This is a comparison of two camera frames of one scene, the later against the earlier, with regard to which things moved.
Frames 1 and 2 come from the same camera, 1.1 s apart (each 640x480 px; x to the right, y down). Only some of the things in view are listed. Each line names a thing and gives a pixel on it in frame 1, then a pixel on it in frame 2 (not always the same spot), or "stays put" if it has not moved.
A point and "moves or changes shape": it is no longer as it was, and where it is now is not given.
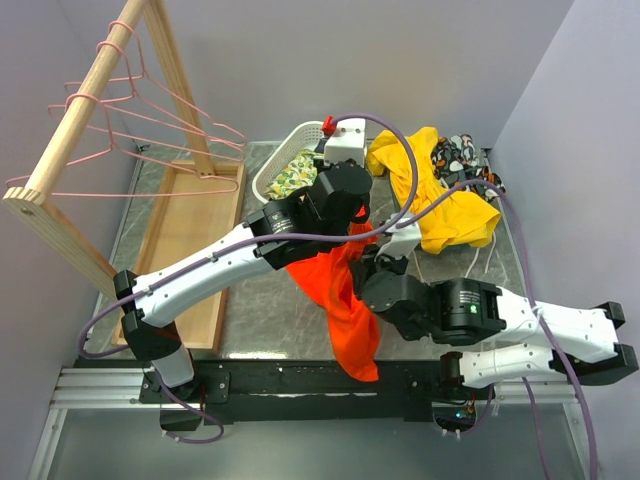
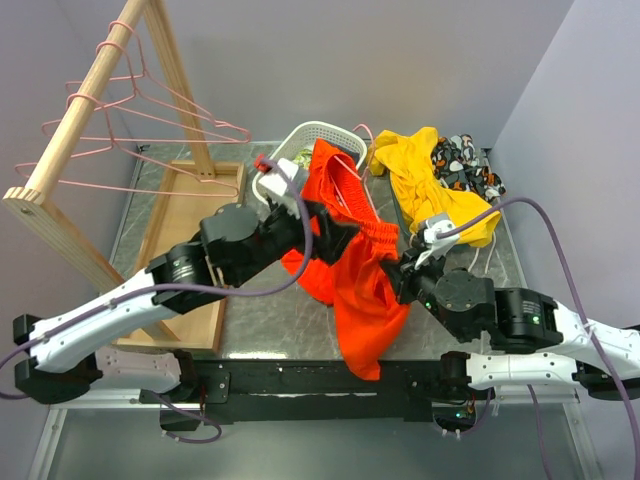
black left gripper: [322, 165] -> [333, 238]
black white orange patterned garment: [457, 158] stays put
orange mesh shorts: [327, 276] moves or changes shape
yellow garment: [454, 223] stays put
